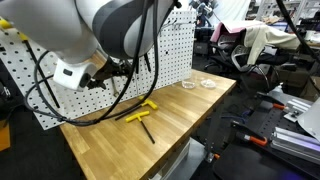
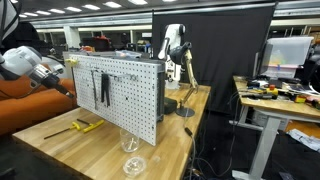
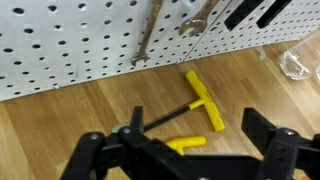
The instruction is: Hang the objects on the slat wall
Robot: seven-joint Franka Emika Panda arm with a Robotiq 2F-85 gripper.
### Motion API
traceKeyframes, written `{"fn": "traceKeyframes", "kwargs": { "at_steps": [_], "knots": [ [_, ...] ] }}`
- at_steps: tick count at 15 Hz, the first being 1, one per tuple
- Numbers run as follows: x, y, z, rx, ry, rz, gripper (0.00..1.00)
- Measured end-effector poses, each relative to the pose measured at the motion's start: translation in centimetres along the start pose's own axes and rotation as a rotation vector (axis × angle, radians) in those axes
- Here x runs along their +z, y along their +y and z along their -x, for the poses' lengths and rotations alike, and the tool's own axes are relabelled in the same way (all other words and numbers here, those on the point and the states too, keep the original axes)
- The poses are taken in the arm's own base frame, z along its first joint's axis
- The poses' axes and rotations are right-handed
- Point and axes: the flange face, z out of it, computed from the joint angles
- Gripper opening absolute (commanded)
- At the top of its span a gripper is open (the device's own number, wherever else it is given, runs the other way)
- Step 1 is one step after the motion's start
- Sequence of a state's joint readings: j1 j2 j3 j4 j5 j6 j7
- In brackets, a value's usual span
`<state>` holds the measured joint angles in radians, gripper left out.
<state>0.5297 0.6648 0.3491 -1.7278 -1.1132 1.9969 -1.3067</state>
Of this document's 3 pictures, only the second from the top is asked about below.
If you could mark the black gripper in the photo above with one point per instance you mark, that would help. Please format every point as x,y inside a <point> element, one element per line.
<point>52,83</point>

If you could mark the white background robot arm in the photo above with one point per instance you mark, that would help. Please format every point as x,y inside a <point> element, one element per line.
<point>173,35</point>

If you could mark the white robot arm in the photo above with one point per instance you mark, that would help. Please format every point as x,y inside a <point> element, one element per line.
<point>20,61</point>

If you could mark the long silver combination wrench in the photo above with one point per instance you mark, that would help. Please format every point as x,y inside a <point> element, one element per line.
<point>93,83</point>

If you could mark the orange sofa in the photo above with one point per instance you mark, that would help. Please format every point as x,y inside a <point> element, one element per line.
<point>33,106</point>

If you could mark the black pliers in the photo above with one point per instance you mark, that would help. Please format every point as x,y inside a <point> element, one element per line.
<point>105,90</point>

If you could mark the long double-prong pegboard hook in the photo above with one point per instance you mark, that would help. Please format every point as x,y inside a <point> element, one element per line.
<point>126,77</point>

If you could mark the white metal pegboard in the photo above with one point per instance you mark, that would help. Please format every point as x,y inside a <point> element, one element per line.
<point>133,100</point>

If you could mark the clear plastic tub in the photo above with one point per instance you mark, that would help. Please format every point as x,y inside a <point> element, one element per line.
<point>128,54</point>

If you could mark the ceiling light panel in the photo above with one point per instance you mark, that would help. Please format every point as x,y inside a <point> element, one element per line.
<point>91,7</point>
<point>56,11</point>
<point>137,2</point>
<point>73,9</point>
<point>112,4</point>

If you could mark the black pouch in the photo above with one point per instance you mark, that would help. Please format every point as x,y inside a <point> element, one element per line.
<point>170,106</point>

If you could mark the wooden jointed desk lamp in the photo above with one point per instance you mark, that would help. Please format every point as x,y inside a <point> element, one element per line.
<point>190,70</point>

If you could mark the black curtain partition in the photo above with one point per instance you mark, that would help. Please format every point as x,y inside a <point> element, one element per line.
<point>226,56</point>

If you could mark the dark computer monitor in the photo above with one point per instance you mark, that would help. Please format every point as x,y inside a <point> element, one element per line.
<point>259,61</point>

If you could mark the wooden desk with white legs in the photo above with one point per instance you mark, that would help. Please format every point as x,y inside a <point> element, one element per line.
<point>266,105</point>

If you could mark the yellow emergency stop box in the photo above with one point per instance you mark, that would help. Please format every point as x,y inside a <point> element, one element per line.
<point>271,90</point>

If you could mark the clear plastic storage bin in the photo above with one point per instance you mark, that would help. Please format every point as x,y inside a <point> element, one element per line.
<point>286,53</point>

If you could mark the white papers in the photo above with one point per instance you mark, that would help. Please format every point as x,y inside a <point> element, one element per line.
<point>305,140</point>

